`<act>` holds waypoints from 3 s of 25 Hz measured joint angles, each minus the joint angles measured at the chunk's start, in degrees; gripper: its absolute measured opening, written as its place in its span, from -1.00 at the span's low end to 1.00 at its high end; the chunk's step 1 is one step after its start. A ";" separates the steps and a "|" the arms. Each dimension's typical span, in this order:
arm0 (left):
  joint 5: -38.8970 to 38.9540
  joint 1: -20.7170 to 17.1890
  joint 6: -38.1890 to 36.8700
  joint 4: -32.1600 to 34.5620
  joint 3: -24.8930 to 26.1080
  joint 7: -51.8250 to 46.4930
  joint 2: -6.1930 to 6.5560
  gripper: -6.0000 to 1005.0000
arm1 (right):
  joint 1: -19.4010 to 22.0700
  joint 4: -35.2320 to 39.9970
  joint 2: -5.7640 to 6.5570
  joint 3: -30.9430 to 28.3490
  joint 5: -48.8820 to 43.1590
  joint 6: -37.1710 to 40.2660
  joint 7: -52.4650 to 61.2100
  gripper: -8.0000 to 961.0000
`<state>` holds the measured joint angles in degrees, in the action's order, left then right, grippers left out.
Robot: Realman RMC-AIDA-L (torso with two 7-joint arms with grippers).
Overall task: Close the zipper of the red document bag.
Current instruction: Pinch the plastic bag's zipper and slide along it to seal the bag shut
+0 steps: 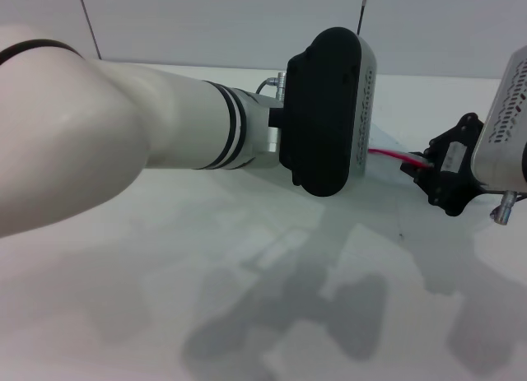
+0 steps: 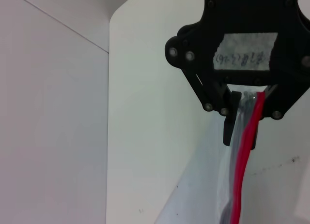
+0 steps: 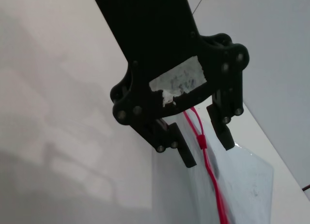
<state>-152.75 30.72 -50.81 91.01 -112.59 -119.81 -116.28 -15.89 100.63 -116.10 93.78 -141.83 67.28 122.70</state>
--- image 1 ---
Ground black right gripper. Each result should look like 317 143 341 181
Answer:
399 112 490 218

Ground clear red-zip document bag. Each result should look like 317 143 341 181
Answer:
367 123 434 169

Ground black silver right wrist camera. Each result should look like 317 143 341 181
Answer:
470 44 527 193

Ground silver right cable connector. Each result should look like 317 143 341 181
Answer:
489 188 527 226

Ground dark wall strip red tip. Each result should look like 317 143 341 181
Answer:
355 0 371 35

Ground plain dark wall strip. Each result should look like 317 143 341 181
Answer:
75 0 103 62

